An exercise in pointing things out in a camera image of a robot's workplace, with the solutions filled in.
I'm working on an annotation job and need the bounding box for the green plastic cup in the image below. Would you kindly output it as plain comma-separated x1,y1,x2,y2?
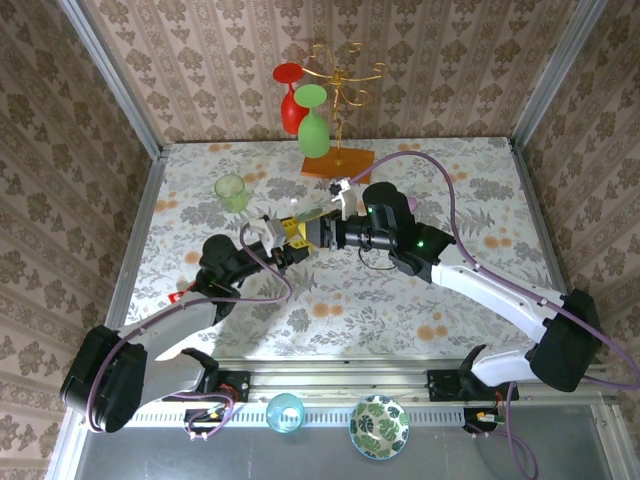
213,173,250,215

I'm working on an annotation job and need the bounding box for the gold glass rack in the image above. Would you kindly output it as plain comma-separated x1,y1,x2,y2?
298,42,389,185

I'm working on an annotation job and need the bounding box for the green plastic wine glass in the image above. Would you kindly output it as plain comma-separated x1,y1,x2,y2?
293,83,331,159

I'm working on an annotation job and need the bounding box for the red plastic wine glass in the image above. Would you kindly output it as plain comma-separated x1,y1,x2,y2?
272,62,307,135

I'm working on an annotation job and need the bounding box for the blue glass cup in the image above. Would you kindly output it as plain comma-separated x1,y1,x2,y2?
265,392,306,436

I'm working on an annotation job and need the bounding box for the white perforated strip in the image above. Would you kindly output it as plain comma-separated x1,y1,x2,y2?
124,407,469,427

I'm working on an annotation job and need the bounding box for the leaf pattern bowl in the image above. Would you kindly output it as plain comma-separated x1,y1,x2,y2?
348,393,411,460

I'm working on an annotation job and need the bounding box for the grey metal sheet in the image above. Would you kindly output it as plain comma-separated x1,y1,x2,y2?
74,424,621,480

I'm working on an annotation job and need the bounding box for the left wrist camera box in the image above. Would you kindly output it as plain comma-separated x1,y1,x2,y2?
248,214,287,250

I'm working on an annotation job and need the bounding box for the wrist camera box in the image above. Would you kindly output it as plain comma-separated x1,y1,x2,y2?
327,178,360,222
248,214,287,250

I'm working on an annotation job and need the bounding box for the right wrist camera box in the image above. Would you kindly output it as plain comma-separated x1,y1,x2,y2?
327,178,360,222

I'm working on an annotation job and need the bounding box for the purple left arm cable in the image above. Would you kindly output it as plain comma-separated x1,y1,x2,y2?
84,219,294,434

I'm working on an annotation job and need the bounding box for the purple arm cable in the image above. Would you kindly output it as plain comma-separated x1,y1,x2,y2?
84,219,294,434
352,150,640,480

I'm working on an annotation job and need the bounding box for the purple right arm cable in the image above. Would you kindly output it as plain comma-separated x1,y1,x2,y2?
352,150,640,480

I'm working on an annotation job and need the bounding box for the aluminium table side rail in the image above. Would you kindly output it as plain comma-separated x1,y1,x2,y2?
508,137,640,480
47,152,169,480

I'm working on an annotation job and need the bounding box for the arm base mounting rail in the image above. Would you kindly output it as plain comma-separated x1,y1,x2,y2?
214,355,469,404

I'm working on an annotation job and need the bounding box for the black connector box with wires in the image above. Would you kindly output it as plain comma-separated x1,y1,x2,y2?
463,407,501,439
183,407,232,441

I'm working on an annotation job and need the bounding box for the aluminium frame post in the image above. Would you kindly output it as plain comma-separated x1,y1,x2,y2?
55,0,166,160
510,0,612,149

